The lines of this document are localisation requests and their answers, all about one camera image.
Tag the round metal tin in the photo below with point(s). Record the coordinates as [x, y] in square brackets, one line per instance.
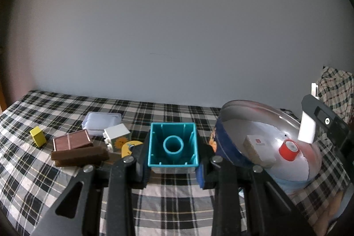
[230, 148]

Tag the white block with sunflower print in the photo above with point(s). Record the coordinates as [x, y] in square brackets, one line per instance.
[116, 133]

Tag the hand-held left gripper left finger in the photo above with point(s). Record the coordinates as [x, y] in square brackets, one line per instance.
[145, 178]

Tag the yellow curved toy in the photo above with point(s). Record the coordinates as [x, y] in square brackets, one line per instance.
[126, 149]

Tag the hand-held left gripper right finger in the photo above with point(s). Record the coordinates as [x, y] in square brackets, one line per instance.
[200, 177]

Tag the teal hollow toy block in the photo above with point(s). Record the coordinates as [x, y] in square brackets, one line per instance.
[158, 143]

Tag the yellow wooden block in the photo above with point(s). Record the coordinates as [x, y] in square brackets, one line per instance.
[38, 137]

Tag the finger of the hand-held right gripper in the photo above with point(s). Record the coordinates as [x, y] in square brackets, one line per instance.
[326, 114]

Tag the black and white plaid blanket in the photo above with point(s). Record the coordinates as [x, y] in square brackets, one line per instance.
[172, 211]

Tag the brown bar block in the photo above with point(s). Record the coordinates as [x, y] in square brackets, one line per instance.
[78, 157]

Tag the clear plastic box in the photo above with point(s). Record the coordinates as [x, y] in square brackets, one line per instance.
[101, 121]

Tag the red tape roll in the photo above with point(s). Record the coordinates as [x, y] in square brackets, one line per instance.
[288, 150]

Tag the white box with red label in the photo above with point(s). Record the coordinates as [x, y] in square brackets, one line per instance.
[257, 146]

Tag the brown tile block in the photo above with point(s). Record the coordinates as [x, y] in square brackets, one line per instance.
[72, 140]

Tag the person's right forearm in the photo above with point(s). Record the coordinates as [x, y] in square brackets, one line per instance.
[333, 214]

